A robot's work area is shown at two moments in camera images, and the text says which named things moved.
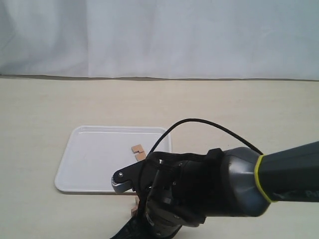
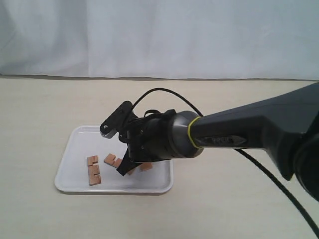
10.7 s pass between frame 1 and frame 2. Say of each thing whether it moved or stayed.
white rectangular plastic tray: stayed
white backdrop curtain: stayed
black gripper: moved
